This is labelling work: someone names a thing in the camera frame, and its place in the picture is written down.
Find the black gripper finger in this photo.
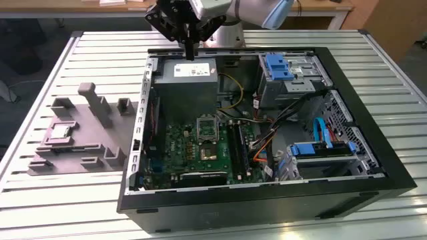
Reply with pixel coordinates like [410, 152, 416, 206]
[189, 15, 228, 61]
[143, 6, 192, 61]

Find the metal socket cover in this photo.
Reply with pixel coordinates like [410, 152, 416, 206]
[196, 114, 221, 144]

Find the wire locking lever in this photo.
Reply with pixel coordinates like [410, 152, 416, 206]
[216, 113, 224, 144]

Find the silver CPU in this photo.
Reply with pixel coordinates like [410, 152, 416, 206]
[48, 124, 72, 139]

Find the CPU socket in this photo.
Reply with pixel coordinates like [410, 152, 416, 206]
[199, 142, 220, 161]

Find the white box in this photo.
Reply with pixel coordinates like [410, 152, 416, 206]
[99, 0, 128, 7]

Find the grey power supply unit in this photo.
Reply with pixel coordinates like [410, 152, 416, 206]
[152, 58, 220, 119]

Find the silver disk bay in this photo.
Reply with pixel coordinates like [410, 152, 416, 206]
[257, 52, 335, 109]

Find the black office chair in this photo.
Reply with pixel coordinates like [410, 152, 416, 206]
[0, 18, 48, 76]

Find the black RAM slot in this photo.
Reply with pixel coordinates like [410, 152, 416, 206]
[233, 120, 253, 177]
[225, 120, 244, 180]

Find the green motherboard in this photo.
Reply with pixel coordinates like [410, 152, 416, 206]
[139, 117, 268, 189]

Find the grey parts rack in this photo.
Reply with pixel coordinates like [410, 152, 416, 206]
[27, 82, 141, 177]

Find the wooden cabinet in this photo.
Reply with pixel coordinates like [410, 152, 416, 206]
[339, 0, 427, 63]

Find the hard disk in blue carrier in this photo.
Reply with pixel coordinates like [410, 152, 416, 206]
[288, 140, 359, 159]

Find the blue board connector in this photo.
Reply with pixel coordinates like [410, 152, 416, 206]
[149, 159, 165, 174]

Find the RAM stick blue label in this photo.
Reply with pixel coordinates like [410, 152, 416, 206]
[49, 146, 88, 154]

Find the black graphics card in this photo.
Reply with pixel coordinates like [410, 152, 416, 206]
[171, 171, 228, 188]

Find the silver disk bay cage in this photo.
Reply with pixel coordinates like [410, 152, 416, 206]
[272, 149, 387, 181]

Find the black PC case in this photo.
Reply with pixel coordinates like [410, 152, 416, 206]
[115, 46, 419, 235]

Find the grey box camera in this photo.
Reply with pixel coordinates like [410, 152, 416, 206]
[188, 0, 232, 21]

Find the blue plastic drive bracket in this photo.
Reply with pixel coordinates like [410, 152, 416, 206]
[265, 53, 295, 81]

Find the yellow wire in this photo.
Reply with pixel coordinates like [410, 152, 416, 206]
[216, 72, 244, 110]

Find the white green wire bundle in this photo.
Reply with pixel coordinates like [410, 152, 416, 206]
[216, 109, 273, 124]

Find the black cable bundle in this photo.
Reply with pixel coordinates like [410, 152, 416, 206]
[251, 89, 329, 150]

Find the blue wire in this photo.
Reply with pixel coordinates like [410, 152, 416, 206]
[312, 116, 335, 150]

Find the orange wire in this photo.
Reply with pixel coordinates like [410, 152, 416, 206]
[252, 147, 268, 164]

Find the red wire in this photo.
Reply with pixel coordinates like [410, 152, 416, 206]
[325, 124, 341, 142]

